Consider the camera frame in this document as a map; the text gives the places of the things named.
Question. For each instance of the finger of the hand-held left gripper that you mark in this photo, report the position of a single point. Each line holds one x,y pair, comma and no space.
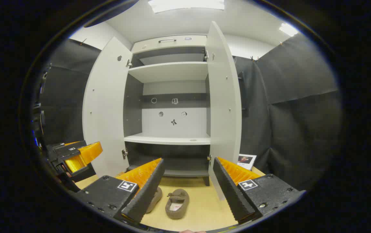
85,155

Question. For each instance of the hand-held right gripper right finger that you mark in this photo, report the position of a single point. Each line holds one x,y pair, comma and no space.
230,194

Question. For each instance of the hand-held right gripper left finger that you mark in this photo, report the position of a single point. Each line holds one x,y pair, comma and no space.
146,194

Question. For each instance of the brown fuzzy shoe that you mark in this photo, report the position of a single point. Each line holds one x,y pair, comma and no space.
177,204
155,197

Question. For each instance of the white cabinet door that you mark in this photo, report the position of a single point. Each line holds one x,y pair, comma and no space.
224,97
104,106

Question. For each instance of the white cabinet drawer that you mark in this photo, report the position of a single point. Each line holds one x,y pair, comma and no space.
153,45

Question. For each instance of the white book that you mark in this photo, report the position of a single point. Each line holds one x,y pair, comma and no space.
248,161

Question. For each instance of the black backdrop cloth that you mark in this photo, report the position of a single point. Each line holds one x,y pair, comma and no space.
302,129

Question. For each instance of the rectangular ceiling light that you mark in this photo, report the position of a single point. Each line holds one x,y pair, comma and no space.
288,29

